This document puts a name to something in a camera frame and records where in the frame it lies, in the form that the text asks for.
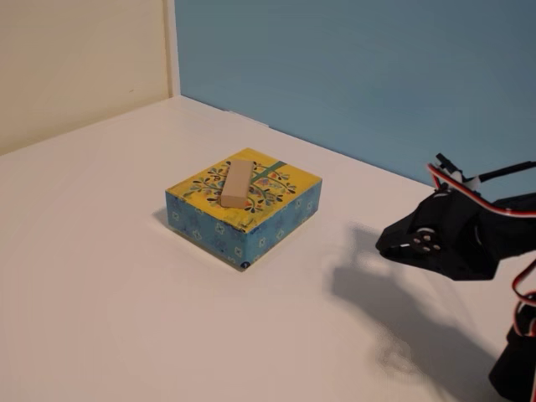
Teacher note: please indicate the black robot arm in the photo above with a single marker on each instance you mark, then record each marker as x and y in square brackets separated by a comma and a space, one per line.
[515, 368]

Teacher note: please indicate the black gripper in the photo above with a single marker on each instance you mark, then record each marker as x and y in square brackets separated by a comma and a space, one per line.
[445, 229]

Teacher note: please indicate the yellow blue floral box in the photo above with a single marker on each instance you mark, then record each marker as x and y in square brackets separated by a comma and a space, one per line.
[209, 234]

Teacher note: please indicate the wooden Jenga block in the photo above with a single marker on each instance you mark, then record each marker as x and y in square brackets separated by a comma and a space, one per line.
[236, 184]

